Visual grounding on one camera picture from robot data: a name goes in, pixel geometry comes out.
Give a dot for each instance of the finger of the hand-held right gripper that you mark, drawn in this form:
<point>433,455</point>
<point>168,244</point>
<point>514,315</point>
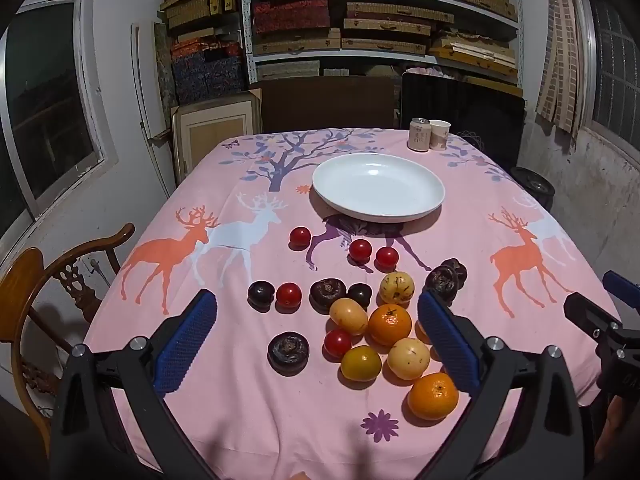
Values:
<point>622,287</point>
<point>592,317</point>

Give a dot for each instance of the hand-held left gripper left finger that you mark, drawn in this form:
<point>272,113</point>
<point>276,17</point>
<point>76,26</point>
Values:
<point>185,340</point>

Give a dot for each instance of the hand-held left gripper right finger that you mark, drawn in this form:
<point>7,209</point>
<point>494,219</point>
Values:
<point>450,345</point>

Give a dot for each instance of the yellow passion fruit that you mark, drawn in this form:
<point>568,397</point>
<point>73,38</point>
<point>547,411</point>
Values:
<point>348,316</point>
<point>409,358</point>
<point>397,287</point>

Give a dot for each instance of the orange mandarin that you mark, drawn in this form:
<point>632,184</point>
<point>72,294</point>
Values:
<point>433,396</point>
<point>390,325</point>

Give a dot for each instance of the dark purple plum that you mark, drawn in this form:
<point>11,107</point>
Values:
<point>360,294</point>
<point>261,294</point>

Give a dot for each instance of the yellow tomato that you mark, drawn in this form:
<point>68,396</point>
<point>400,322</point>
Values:
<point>361,364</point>

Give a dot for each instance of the red cherry tomato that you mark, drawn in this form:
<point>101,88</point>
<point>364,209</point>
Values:
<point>338,343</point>
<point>288,295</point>
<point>300,236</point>
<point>386,257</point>
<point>360,250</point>

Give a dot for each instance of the white plate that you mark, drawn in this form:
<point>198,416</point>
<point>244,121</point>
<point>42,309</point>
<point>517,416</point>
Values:
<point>378,187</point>

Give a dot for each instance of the person's right hand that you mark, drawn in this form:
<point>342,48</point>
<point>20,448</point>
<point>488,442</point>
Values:
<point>611,427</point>

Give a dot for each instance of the pink deer print tablecloth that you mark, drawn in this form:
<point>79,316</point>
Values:
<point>280,420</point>

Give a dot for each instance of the carved wooden chair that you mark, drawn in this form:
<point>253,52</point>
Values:
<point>30,285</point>

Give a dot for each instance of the paper cup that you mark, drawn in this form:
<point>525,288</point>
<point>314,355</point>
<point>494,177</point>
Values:
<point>440,136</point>

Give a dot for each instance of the pale drink can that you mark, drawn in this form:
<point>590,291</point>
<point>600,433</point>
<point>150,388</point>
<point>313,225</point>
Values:
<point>419,135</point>

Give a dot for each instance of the cardboard box with framed panel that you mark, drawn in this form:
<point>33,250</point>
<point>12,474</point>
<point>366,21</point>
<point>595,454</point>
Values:
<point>215,127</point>

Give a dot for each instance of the barred window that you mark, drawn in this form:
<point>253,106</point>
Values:
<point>612,60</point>

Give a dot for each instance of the black flat panel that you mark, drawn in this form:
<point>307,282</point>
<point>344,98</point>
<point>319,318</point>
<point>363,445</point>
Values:
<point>462,105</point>

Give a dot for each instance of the white leaning board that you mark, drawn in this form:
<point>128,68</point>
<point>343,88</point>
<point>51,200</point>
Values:
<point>145,95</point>

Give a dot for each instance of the hanging brick print curtain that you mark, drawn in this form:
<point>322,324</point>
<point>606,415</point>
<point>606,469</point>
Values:
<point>560,45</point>

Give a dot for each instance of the dark blue patterned storage boxes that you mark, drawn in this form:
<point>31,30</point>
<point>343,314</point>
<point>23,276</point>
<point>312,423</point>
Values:
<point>207,77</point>

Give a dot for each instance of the brown wooden board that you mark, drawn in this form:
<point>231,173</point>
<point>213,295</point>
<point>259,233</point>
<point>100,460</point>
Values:
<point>325,102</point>

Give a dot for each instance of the white framed window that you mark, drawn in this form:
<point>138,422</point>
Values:
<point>45,105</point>

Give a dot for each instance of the grey stone slab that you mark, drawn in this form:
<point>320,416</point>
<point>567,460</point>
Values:
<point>165,60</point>

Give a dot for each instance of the stack of tan woven cases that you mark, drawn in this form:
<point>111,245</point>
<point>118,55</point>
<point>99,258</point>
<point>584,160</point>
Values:
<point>385,45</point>

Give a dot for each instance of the white metal shelf rack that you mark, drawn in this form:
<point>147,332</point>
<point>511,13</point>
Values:
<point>245,35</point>

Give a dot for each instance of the large red patterned box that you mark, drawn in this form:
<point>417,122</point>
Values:
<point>290,19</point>

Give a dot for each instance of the pile of yellow woven boxes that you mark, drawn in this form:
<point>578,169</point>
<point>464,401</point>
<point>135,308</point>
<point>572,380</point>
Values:
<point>195,0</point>

